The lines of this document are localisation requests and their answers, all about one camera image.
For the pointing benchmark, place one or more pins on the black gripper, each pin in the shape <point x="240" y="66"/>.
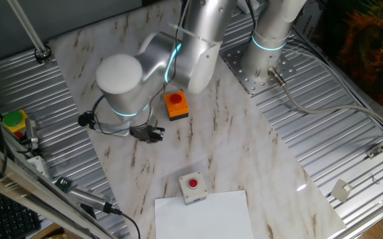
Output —
<point x="141" y="132"/>

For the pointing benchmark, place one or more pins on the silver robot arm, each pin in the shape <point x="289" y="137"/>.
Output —
<point x="121" y="79"/>

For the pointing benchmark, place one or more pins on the orange box red mushroom button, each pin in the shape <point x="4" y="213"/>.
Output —
<point x="177" y="106"/>

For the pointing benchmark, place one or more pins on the grey box red button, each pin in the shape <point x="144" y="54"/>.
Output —
<point x="192" y="189"/>
<point x="18" y="134"/>

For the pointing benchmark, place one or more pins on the marble pattern table mat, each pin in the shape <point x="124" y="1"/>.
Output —
<point x="227" y="149"/>

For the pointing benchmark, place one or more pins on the white paper sheet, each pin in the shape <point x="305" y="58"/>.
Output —
<point x="204" y="219"/>

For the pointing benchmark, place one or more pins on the light grey box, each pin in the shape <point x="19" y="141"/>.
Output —
<point x="38" y="164"/>

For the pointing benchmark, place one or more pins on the yellow button box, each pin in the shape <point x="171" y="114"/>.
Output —
<point x="13" y="119"/>

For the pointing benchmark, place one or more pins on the aluminium pole with base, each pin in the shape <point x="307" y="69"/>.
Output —
<point x="28" y="30"/>

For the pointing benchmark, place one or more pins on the black keyboard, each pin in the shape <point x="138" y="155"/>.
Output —
<point x="8" y="219"/>

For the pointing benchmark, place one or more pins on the white printed carton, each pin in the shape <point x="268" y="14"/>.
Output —
<point x="307" y="23"/>

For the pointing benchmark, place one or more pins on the colourful patterned cloth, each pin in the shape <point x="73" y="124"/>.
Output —
<point x="370" y="49"/>

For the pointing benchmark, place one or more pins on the silver finned camera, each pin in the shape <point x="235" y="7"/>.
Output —
<point x="88" y="197"/>

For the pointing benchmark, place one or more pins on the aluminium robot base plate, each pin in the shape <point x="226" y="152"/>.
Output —
<point x="247" y="83"/>

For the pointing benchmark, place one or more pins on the small silver camera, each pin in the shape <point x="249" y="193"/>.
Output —
<point x="31" y="132"/>

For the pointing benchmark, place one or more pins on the aluminium frame profile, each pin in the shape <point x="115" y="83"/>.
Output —
<point x="12" y="176"/>

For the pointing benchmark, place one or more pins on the small metal bracket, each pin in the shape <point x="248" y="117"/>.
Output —
<point x="375" y="151"/>

